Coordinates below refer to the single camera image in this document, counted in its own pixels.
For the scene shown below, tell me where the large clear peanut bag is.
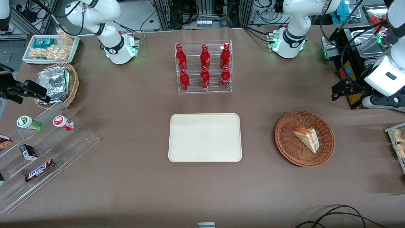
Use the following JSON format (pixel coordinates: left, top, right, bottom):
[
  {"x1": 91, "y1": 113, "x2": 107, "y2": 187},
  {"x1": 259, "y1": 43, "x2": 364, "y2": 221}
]
[{"x1": 30, "y1": 45, "x2": 71, "y2": 61}]

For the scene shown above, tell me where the clear acrylic bottle rack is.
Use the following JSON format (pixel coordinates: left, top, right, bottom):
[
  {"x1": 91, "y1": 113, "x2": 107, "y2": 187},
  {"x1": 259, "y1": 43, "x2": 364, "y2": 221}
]
[{"x1": 175, "y1": 40, "x2": 233, "y2": 94}]

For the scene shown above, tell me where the brown wicker basket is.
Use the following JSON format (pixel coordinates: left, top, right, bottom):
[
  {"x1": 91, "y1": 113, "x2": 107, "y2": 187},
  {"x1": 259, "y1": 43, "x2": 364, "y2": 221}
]
[{"x1": 274, "y1": 110, "x2": 336, "y2": 168}]

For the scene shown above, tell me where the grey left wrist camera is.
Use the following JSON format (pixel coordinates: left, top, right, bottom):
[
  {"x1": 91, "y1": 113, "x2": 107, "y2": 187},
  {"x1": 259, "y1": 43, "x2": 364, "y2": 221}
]
[{"x1": 362, "y1": 94, "x2": 405, "y2": 112}]

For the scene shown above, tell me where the green yogurt drink bottle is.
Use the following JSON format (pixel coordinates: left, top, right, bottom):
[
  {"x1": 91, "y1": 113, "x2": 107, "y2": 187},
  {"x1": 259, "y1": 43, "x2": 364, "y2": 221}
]
[{"x1": 16, "y1": 115, "x2": 43, "y2": 132}]

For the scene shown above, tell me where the light wicker basket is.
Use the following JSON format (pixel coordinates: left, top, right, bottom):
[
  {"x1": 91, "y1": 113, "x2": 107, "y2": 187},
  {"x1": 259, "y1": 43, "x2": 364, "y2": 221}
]
[{"x1": 33, "y1": 62, "x2": 79, "y2": 110}]

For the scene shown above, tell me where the black floor cable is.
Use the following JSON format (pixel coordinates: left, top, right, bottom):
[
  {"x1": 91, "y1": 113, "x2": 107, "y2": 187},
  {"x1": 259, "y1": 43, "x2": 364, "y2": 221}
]
[{"x1": 296, "y1": 205, "x2": 390, "y2": 228}]

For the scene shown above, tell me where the white rectangular snack tray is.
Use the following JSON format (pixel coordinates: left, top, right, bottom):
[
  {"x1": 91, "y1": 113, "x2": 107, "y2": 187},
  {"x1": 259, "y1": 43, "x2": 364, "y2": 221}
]
[{"x1": 22, "y1": 34, "x2": 80, "y2": 66}]

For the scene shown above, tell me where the silver foil packet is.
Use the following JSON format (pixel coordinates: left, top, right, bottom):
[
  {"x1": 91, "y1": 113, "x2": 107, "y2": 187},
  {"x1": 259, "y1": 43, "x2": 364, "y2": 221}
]
[{"x1": 37, "y1": 67, "x2": 70, "y2": 104}]

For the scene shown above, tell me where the black food warmer machine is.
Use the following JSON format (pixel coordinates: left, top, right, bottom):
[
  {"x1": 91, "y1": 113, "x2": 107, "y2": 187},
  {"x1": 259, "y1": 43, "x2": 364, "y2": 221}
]
[{"x1": 321, "y1": 3, "x2": 405, "y2": 110}]

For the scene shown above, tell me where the red soda bottle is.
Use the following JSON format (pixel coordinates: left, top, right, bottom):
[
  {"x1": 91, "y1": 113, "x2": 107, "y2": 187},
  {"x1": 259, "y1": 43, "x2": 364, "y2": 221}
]
[
  {"x1": 220, "y1": 65, "x2": 231, "y2": 89},
  {"x1": 200, "y1": 65, "x2": 210, "y2": 90},
  {"x1": 200, "y1": 44, "x2": 211, "y2": 68},
  {"x1": 176, "y1": 44, "x2": 187, "y2": 71},
  {"x1": 220, "y1": 42, "x2": 231, "y2": 68},
  {"x1": 179, "y1": 68, "x2": 190, "y2": 92}
]

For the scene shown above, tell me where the metal wire snack rack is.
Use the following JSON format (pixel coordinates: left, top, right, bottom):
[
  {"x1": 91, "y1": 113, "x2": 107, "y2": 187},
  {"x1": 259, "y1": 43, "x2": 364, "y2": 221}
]
[{"x1": 384, "y1": 123, "x2": 405, "y2": 175}]

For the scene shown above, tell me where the brown cookie box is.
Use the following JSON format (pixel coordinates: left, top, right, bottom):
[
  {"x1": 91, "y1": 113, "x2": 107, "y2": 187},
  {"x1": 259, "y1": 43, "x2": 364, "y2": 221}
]
[{"x1": 0, "y1": 134, "x2": 13, "y2": 152}]

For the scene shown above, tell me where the cream plastic tray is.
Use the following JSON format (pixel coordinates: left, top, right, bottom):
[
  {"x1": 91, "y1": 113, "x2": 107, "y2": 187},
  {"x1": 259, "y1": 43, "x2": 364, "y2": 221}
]
[{"x1": 168, "y1": 113, "x2": 243, "y2": 163}]

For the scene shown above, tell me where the red yogurt drink bottle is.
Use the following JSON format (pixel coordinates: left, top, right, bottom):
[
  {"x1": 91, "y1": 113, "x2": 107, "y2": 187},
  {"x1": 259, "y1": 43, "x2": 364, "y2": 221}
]
[{"x1": 53, "y1": 115, "x2": 75, "y2": 131}]

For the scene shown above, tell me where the small clear peanut bag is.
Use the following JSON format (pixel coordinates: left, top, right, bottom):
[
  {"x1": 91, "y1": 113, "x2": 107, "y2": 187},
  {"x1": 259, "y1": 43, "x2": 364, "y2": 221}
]
[{"x1": 56, "y1": 28, "x2": 75, "y2": 46}]

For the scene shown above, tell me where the Snickers chocolate bar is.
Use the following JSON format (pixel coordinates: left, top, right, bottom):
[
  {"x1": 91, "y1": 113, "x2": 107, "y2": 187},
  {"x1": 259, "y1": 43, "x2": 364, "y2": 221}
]
[{"x1": 24, "y1": 159, "x2": 57, "y2": 182}]

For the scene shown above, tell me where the teal snack packet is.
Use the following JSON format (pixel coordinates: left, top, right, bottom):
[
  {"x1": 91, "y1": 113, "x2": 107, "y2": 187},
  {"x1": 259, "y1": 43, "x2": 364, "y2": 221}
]
[{"x1": 34, "y1": 38, "x2": 55, "y2": 49}]

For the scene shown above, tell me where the small black box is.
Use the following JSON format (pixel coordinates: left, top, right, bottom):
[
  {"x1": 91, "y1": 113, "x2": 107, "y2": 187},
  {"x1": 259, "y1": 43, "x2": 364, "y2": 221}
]
[{"x1": 19, "y1": 144, "x2": 39, "y2": 161}]

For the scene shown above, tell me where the triangular sandwich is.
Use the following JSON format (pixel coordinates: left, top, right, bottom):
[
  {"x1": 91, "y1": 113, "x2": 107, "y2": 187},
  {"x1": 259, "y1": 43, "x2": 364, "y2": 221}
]
[{"x1": 292, "y1": 127, "x2": 320, "y2": 154}]

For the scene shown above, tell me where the clear acrylic stepped display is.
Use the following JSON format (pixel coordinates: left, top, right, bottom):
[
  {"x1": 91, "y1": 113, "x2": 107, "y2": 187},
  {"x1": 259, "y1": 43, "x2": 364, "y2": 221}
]
[{"x1": 0, "y1": 101, "x2": 101, "y2": 214}]

